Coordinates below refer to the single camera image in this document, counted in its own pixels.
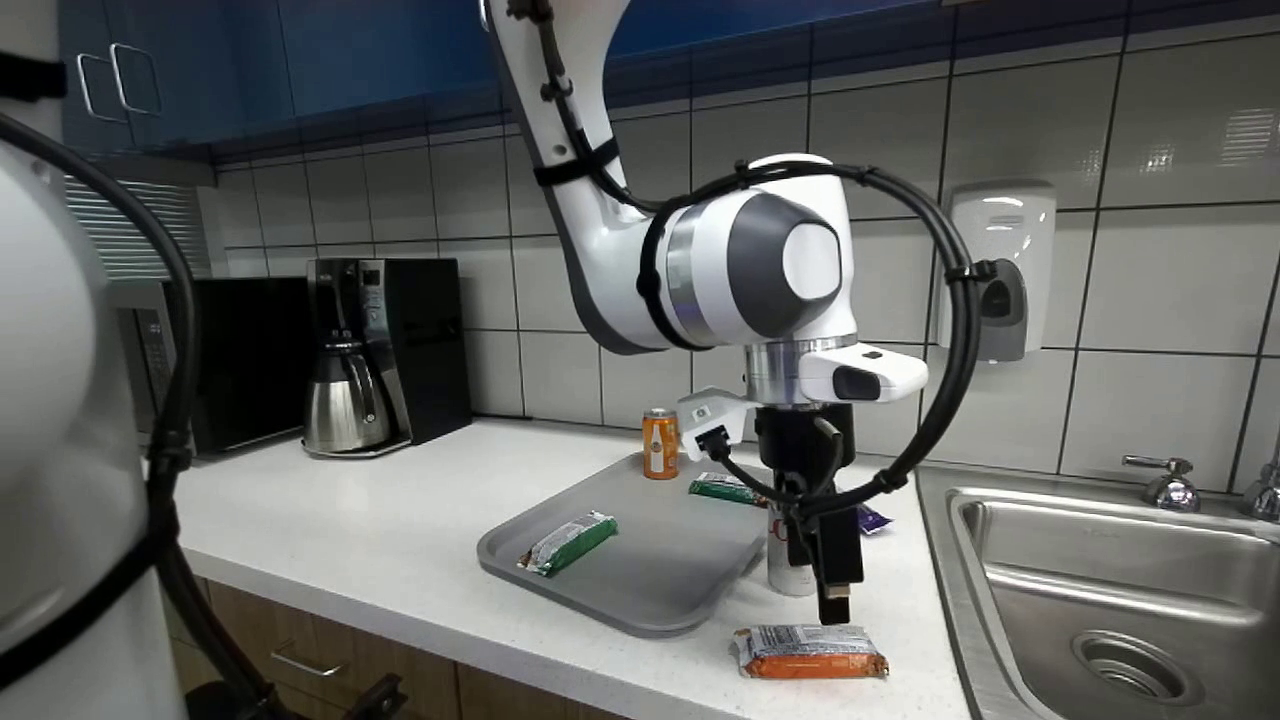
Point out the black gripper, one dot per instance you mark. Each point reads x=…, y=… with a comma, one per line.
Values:
x=804, y=449

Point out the purple snack bar packet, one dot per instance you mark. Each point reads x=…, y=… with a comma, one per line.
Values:
x=874, y=522

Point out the orange snack bar packet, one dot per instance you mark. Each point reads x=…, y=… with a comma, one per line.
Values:
x=808, y=653

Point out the green snack bar packet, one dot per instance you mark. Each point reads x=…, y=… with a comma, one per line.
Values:
x=566, y=547

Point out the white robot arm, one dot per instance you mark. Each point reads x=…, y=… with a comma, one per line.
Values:
x=757, y=263

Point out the grey plastic tray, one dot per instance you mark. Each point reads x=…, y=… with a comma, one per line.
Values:
x=662, y=570

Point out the silver diet coke can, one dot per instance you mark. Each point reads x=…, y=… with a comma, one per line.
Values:
x=781, y=570

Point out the green packet near orange can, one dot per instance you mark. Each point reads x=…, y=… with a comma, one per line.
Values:
x=727, y=489

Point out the orange soda can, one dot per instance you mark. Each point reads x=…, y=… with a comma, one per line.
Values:
x=662, y=446

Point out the stainless steel sink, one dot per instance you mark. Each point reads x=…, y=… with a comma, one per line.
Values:
x=1076, y=600

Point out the chrome faucet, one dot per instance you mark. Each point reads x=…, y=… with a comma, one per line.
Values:
x=1173, y=489

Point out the white soap dispenser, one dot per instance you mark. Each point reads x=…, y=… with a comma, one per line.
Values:
x=1014, y=233

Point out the black coffee maker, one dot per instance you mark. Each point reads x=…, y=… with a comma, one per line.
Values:
x=409, y=320

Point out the steel coffee carafe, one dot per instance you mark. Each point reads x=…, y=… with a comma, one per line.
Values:
x=344, y=406

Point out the wooden cabinet drawer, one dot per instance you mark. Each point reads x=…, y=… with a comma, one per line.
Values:
x=326, y=664

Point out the black microwave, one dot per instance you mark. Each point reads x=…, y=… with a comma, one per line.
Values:
x=259, y=345

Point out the blue upper cabinet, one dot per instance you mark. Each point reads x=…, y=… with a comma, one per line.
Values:
x=205, y=80

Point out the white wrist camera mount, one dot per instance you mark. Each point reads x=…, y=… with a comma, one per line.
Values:
x=796, y=376

